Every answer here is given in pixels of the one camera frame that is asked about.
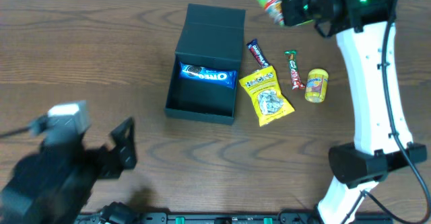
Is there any black gift box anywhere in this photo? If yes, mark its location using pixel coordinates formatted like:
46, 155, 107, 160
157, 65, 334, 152
165, 4, 246, 124

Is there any blue Oreo cookie pack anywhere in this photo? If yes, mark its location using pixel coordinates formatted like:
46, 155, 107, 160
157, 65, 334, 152
179, 62, 237, 89

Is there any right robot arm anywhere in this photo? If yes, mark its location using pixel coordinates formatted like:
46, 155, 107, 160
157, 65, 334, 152
281, 0, 427, 223

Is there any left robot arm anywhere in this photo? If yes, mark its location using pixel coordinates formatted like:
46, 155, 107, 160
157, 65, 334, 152
1, 115, 137, 223

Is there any yellow Mentos bottle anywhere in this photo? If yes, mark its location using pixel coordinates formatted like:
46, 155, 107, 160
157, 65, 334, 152
305, 69, 329, 103

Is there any purple Dairy Milk bar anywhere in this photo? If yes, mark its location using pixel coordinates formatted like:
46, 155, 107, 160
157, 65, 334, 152
246, 39, 270, 68

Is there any red KitKat bar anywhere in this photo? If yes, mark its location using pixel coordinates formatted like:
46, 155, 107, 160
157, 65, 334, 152
284, 50, 305, 89

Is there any yellow Hacks candy bag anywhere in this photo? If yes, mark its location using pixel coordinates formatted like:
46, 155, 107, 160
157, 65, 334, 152
239, 66, 295, 126

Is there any left black cable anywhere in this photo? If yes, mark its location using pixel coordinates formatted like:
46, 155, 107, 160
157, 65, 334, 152
0, 126, 34, 140

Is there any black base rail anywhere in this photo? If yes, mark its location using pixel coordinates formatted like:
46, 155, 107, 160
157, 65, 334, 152
75, 202, 393, 224

